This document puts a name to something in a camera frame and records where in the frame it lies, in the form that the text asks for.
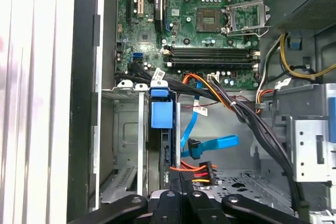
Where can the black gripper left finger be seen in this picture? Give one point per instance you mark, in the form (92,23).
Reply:
(170,211)

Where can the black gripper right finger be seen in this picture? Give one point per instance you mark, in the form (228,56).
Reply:
(202,211)

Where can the hard disk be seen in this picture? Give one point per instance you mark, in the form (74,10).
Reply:
(162,113)

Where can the silver drive cage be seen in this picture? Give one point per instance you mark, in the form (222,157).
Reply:
(307,150)

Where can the black open PC case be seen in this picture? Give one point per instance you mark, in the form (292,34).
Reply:
(81,103)

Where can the black RAM slot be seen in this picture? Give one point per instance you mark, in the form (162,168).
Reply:
(210,48)
(210,54)
(210,60)
(210,65)

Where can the green motherboard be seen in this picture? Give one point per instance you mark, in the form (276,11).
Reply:
(147,40)

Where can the thin metal locking lever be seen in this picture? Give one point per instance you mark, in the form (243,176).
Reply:
(246,34)

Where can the CPU socket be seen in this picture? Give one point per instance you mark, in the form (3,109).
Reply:
(208,20)

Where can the black graphics card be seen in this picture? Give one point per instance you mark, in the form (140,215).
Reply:
(158,3)

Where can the metal socket cover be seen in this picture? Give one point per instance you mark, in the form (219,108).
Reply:
(244,3)

